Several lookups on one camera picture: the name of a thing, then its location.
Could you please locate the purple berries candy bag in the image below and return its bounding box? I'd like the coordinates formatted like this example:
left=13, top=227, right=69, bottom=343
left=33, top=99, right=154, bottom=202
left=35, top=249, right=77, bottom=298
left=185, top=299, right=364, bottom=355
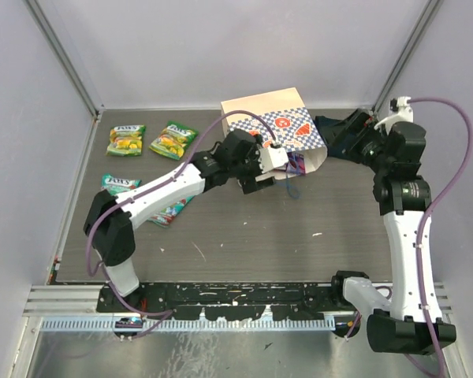
left=277, top=152, right=306, bottom=176

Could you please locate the slotted grey cable duct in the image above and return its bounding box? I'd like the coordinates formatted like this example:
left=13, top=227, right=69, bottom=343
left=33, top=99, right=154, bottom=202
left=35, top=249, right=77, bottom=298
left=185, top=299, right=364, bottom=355
left=40, top=316, right=336, bottom=333

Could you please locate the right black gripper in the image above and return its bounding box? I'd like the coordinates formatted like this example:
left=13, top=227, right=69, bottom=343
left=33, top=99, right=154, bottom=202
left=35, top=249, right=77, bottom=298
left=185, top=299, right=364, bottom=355
left=320, top=108, right=391, bottom=173

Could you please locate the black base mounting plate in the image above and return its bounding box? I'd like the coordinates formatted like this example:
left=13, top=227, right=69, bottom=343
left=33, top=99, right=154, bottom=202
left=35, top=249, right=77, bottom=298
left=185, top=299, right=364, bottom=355
left=96, top=280, right=378, bottom=321

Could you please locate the teal Fox's blossom candy bag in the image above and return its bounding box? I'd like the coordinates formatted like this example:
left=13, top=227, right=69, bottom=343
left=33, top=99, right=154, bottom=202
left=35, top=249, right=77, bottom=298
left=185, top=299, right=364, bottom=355
left=101, top=174, right=142, bottom=195

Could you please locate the aluminium front rail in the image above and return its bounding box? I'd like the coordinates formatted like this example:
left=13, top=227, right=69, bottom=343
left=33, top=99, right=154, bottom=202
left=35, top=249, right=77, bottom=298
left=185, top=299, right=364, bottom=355
left=22, top=281, right=453, bottom=316

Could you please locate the blue checkered paper bag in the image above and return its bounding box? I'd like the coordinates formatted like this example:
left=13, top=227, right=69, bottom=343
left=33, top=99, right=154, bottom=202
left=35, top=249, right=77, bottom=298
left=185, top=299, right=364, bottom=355
left=221, top=87, right=327, bottom=175

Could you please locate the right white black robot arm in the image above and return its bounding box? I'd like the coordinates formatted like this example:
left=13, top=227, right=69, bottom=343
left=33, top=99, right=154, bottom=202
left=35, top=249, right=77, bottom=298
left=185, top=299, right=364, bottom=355
left=315, top=109, right=456, bottom=355

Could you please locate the green Fox's spring tea candy bag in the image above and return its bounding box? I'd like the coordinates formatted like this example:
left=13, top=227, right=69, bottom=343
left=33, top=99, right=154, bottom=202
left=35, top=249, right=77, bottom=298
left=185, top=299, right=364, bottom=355
left=106, top=124, right=146, bottom=157

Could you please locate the dark navy folded cloth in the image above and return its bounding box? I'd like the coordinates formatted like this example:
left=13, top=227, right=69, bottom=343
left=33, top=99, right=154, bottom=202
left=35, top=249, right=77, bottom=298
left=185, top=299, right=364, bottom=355
left=314, top=115, right=356, bottom=161

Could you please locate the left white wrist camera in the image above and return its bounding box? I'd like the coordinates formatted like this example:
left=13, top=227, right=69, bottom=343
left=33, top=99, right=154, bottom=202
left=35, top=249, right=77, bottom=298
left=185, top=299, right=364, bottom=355
left=256, top=146, right=289, bottom=182

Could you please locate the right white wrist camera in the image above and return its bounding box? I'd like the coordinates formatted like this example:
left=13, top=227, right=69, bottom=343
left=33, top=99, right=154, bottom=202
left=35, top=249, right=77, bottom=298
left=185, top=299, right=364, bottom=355
left=374, top=96, right=414, bottom=135

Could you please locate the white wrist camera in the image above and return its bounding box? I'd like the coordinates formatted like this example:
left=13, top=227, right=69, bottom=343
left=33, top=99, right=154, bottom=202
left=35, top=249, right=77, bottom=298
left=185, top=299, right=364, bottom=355
left=374, top=96, right=414, bottom=135
left=256, top=146, right=289, bottom=182

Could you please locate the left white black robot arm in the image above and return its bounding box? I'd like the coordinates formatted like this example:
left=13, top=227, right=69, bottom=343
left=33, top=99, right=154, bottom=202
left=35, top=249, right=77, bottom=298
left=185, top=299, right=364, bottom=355
left=84, top=129, right=288, bottom=316

